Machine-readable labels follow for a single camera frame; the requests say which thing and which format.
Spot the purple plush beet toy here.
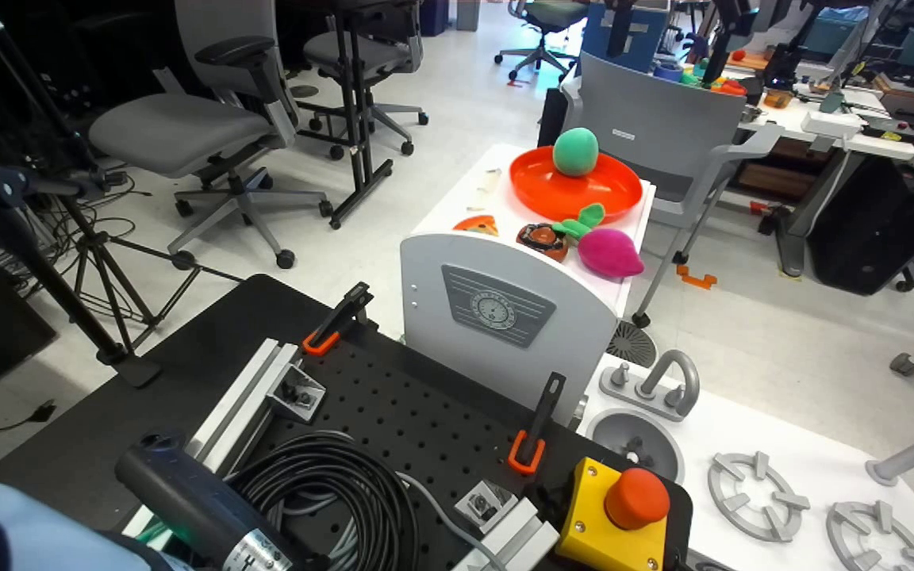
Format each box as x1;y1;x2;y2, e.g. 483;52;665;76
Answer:
556;202;643;284

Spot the white toy kitchen counter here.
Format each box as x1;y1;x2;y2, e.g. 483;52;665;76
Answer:
399;143;631;426

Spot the toy pizza slice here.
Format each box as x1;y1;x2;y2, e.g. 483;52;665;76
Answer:
453;216;499;235

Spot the chocolate toy donut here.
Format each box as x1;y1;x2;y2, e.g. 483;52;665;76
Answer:
516;223;567;261

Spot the orange plastic plate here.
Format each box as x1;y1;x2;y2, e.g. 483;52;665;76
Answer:
507;145;643;223

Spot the white toy kitchen stove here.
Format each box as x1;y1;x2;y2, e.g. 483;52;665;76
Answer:
578;357;914;571

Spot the left orange black clamp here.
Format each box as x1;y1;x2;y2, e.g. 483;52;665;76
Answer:
300;284;372;357

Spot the orange black clamp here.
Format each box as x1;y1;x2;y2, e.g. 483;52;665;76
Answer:
300;284;372;357
507;371;566;476

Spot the right orange black clamp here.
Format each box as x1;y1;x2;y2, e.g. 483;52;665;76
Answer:
507;371;566;476

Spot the green plush ball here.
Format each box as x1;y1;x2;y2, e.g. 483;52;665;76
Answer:
552;128;600;178

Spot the black perforated breadboard table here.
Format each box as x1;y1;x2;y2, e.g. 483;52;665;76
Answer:
0;273;696;571

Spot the yellow emergency stop button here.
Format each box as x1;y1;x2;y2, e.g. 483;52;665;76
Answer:
556;456;671;571

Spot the grey office chair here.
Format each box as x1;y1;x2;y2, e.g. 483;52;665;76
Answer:
90;0;333;270

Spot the left aluminium rail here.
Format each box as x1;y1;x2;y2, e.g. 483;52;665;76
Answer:
120;336;331;544

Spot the aluminium rail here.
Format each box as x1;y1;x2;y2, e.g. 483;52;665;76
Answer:
120;336;331;544
451;478;558;571

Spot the coiled black cable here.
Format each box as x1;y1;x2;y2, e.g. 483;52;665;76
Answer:
226;429;419;571

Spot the right aluminium rail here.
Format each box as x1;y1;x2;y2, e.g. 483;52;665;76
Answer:
451;478;558;571

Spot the black camera tripod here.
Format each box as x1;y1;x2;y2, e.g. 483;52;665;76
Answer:
0;0;248;369

